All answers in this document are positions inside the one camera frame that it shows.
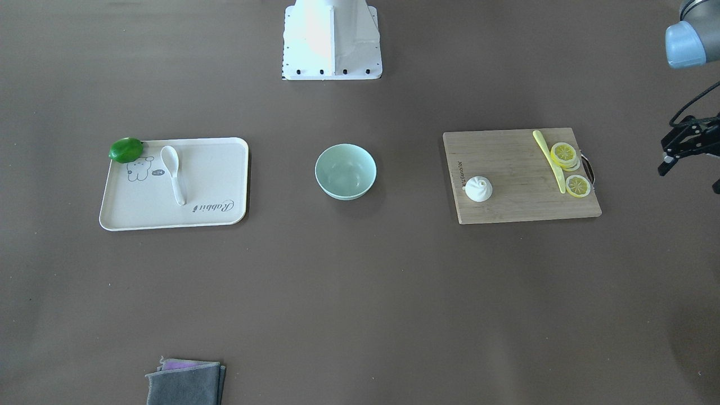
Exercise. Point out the white steamed bun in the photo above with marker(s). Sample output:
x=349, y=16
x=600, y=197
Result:
x=478, y=189

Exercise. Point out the white ceramic spoon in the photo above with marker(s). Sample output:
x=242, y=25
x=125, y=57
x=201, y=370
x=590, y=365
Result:
x=169, y=156

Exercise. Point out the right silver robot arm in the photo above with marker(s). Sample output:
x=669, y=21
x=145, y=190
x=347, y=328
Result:
x=694, y=39

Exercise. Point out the light green bowl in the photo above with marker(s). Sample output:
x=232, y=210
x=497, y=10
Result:
x=345, y=172

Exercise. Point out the wooden cutting board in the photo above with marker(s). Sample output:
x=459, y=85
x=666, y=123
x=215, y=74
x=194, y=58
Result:
x=524, y=187

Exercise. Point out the yellow plastic knife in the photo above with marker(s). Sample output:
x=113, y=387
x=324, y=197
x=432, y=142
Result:
x=555, y=168

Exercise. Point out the stacked lemon slices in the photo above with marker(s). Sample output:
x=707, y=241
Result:
x=565, y=156

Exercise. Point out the cream rabbit tray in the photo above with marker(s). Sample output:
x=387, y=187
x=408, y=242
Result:
x=213, y=174

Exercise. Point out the green lime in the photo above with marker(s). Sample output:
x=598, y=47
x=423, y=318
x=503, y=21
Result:
x=126, y=150

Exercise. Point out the grey folded cloth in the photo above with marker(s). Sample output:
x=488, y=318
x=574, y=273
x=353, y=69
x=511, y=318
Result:
x=181, y=381

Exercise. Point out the lemon slice near handle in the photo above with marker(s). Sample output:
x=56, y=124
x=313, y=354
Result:
x=578, y=186

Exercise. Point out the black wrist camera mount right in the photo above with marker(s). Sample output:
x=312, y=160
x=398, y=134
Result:
x=689, y=137

